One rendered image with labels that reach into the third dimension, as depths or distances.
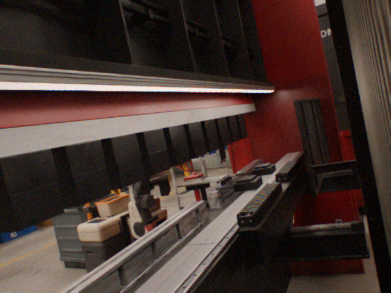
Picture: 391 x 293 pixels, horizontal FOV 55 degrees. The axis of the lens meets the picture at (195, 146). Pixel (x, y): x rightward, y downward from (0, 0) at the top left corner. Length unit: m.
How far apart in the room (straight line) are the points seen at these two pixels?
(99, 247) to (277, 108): 1.62
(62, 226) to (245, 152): 2.46
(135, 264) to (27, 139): 0.55
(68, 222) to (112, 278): 3.36
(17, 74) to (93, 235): 2.07
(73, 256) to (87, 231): 1.93
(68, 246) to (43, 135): 3.70
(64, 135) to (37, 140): 0.09
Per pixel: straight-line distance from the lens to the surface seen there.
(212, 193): 1.94
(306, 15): 2.93
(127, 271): 1.23
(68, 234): 4.57
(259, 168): 2.05
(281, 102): 2.90
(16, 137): 0.94
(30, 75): 0.72
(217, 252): 1.02
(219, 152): 2.10
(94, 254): 2.74
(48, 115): 1.02
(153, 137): 1.41
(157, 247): 1.38
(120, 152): 1.22
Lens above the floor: 1.32
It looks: 3 degrees down
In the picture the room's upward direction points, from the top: 12 degrees counter-clockwise
